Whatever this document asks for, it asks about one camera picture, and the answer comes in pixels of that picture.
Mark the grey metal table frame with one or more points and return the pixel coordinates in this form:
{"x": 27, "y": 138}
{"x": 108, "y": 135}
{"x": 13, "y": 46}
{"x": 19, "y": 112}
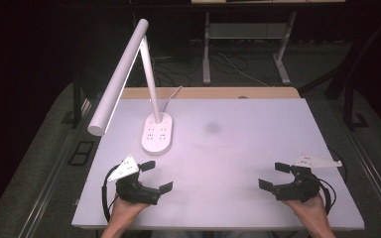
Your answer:
{"x": 206, "y": 49}

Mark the black metal stand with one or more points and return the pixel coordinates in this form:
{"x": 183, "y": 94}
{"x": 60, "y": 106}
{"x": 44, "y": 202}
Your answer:
{"x": 77, "y": 99}
{"x": 349, "y": 105}

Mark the white desk lamp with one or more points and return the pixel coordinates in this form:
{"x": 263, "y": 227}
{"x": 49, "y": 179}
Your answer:
{"x": 149, "y": 72}

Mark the person's right hand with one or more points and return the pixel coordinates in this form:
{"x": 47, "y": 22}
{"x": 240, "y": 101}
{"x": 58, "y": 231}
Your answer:
{"x": 311, "y": 211}

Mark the person's left hand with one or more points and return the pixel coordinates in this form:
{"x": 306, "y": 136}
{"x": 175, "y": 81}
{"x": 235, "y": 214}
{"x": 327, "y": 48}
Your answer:
{"x": 124, "y": 211}

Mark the white table mat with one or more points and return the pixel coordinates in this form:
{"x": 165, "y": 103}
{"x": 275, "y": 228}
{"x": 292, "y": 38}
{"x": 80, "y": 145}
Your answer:
{"x": 231, "y": 158}

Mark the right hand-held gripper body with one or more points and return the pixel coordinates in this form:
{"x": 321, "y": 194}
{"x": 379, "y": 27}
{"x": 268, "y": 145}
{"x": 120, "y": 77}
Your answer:
{"x": 304, "y": 188}

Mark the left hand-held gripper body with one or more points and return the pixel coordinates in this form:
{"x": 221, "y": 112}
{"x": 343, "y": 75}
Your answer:
{"x": 135, "y": 190}

